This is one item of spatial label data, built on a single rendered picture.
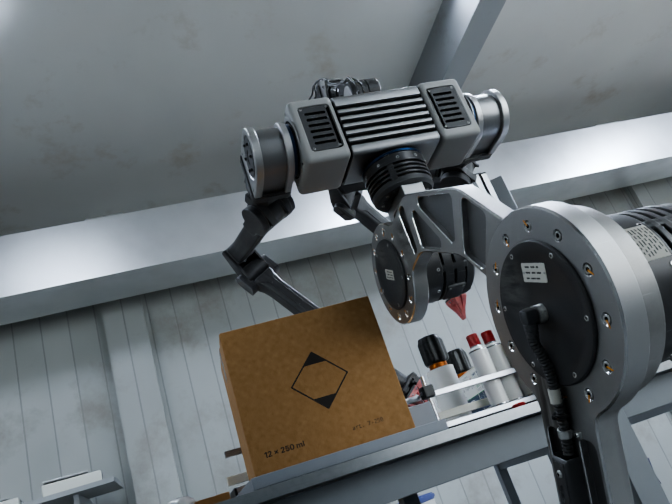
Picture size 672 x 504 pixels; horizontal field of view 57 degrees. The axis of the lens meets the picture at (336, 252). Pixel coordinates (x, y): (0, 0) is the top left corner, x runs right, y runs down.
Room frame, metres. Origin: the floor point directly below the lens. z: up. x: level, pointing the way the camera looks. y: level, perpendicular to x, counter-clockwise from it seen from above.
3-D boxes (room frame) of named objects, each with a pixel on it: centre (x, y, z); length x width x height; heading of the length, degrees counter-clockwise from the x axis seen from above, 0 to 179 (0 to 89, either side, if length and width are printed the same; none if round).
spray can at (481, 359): (1.73, -0.28, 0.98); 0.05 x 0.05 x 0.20
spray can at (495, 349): (1.76, -0.32, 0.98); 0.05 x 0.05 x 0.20
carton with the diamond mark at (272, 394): (1.25, 0.15, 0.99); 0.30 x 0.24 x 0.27; 107
